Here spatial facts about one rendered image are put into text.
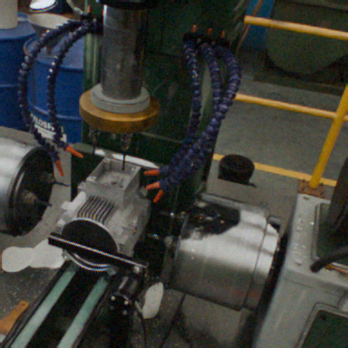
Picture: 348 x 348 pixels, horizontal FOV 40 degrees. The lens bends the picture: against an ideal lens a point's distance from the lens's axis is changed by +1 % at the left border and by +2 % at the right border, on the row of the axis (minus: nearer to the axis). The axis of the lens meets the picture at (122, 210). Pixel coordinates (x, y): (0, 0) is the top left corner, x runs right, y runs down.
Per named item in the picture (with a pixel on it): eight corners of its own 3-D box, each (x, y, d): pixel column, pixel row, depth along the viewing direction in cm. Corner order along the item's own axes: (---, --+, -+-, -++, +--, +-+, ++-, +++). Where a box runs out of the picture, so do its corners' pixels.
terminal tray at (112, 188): (102, 179, 127) (103, 157, 122) (139, 190, 124) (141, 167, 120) (83, 203, 118) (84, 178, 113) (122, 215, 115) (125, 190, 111)
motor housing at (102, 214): (86, 219, 137) (89, 164, 126) (148, 238, 132) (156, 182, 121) (53, 262, 122) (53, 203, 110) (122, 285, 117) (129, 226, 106)
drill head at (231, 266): (160, 238, 134) (173, 163, 119) (311, 284, 124) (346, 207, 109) (130, 297, 115) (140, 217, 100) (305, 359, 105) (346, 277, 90)
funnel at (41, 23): (43, 55, 276) (42, 8, 261) (81, 63, 271) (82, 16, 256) (22, 69, 256) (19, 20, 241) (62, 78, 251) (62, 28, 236)
